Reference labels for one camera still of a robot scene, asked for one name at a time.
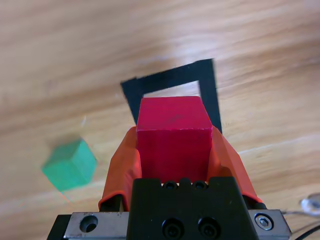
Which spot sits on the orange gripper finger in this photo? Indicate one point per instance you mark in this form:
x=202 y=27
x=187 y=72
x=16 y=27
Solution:
x=230 y=162
x=120 y=162

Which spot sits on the black tape square outline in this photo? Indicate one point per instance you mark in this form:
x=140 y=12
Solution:
x=207 y=75

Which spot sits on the red wooden block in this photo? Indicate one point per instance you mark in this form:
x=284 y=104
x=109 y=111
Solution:
x=175 y=140

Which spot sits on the green wooden block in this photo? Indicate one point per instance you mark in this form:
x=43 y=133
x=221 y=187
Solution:
x=70 y=167

